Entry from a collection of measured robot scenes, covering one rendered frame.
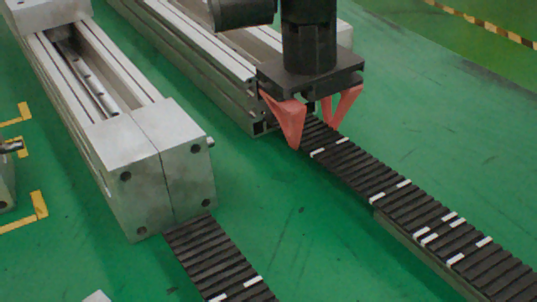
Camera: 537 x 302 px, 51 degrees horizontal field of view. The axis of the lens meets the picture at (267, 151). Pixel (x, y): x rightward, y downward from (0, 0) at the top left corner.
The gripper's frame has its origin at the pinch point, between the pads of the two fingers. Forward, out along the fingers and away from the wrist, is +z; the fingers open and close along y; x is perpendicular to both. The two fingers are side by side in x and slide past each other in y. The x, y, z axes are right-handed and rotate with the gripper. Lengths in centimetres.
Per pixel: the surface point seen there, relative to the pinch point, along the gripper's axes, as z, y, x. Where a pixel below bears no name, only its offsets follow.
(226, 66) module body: -5.2, 4.3, -12.0
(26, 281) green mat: 3.2, 33.5, 0.4
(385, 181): -0.4, -0.8, 11.9
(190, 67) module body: 0.3, 4.2, -25.0
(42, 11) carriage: -7.9, 19.7, -39.3
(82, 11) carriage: -6.5, 14.2, -39.3
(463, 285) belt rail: 1.6, 1.4, 24.7
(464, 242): -0.7, -0.6, 22.5
